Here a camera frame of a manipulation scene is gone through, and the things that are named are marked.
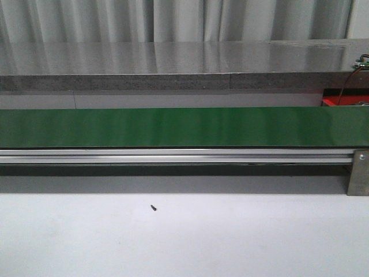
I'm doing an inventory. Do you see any thin red-brown wire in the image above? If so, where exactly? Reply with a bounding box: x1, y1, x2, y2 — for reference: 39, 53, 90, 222
337, 54, 369, 107

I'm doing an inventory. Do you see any grey stone counter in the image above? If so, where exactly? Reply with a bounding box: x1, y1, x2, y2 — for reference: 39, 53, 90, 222
1, 39, 368, 91

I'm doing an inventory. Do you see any green conveyor belt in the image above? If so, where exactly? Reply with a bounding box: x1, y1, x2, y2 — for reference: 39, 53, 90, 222
1, 106, 368, 148

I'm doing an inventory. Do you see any small green circuit board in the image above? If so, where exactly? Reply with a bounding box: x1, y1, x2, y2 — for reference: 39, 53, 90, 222
352, 57, 369, 69

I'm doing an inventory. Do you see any grey pleated curtain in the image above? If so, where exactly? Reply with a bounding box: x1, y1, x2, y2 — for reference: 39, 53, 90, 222
1, 1, 353, 43

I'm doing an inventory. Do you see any aluminium conveyor side rail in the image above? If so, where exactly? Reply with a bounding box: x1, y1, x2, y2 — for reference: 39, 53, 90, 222
1, 148, 355, 164

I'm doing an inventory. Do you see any metal conveyor support bracket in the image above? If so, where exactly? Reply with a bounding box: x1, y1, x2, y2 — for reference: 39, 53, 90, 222
347, 149, 369, 196

